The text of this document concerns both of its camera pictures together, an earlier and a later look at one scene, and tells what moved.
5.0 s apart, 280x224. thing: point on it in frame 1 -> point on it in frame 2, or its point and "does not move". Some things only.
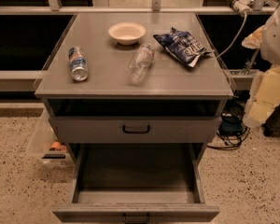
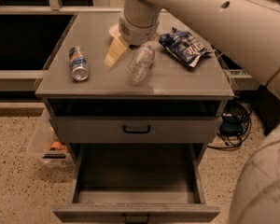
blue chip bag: x=181 y=45 does not move
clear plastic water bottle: x=140 y=63 does not move
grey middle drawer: x=135 y=129 does not move
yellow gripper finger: x=253 y=40 -> x=155 y=38
